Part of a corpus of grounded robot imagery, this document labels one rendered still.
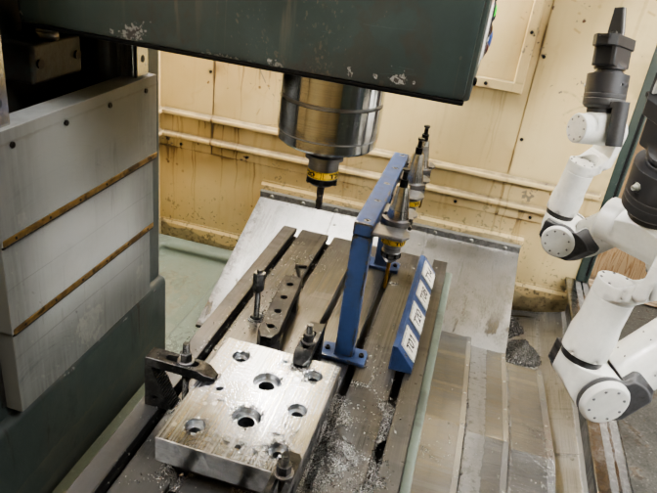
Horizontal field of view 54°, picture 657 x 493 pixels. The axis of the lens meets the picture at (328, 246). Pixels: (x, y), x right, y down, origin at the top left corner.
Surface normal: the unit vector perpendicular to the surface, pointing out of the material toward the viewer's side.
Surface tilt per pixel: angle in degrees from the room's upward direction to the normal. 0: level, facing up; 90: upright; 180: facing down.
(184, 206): 90
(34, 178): 91
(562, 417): 17
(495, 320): 24
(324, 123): 90
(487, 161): 90
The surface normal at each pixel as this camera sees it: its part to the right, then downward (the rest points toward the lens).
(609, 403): 0.08, 0.47
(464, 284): 0.01, -0.63
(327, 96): -0.14, 0.43
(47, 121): 0.96, 0.24
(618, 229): -0.76, 0.45
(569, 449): -0.17, -0.91
